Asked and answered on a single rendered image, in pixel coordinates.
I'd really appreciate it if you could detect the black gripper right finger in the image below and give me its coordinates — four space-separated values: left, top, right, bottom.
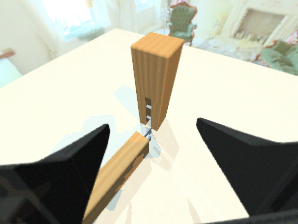
196 117 298 217

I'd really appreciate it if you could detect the wooden post with slot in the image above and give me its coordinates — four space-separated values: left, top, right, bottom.
130 32 185 131

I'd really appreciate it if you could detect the long wooden board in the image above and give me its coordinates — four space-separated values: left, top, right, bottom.
81 127 152 224

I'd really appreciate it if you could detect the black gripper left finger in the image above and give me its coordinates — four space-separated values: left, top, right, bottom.
0 123 110 224

